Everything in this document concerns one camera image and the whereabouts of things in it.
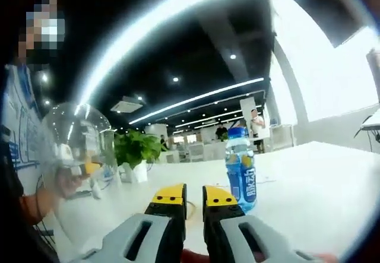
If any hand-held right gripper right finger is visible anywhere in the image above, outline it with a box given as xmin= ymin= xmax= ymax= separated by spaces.
xmin=202 ymin=185 xmax=316 ymax=263

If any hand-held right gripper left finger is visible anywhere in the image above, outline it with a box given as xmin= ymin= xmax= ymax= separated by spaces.
xmin=80 ymin=182 xmax=188 ymax=263

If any clear glass dome cover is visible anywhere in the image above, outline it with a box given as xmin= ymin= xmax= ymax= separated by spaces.
xmin=41 ymin=102 xmax=123 ymax=200

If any blue drink bottle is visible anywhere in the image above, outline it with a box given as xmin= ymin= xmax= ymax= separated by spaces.
xmin=224 ymin=127 xmax=257 ymax=212

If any person's right hand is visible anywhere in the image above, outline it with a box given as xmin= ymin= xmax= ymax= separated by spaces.
xmin=181 ymin=248 xmax=338 ymax=263

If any round wooden base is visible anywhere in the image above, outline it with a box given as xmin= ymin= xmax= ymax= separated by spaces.
xmin=186 ymin=202 xmax=198 ymax=224

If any white plant pot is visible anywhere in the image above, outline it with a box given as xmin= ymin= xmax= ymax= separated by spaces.
xmin=123 ymin=160 xmax=149 ymax=183

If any green leafy plant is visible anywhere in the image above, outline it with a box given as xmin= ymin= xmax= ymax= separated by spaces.
xmin=114 ymin=129 xmax=167 ymax=169

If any ceiling air vent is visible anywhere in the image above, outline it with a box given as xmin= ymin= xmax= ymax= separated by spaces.
xmin=110 ymin=96 xmax=143 ymax=113

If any white office counter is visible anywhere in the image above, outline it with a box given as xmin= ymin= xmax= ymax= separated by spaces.
xmin=166 ymin=140 xmax=256 ymax=163

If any clear box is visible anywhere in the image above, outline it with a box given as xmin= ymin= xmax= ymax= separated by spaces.
xmin=268 ymin=123 xmax=295 ymax=151

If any straight ceiling light strip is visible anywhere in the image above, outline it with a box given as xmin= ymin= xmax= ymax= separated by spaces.
xmin=129 ymin=77 xmax=265 ymax=125

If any curved ceiling light strip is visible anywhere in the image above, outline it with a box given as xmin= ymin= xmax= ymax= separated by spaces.
xmin=78 ymin=0 xmax=256 ymax=106

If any large bright window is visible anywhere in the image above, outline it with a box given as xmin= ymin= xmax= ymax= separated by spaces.
xmin=267 ymin=0 xmax=380 ymax=125

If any dark stand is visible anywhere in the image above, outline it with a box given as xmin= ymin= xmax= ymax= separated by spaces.
xmin=354 ymin=116 xmax=380 ymax=151

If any thin dark gripper cable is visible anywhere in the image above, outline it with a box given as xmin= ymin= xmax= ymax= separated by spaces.
xmin=34 ymin=174 xmax=58 ymax=248

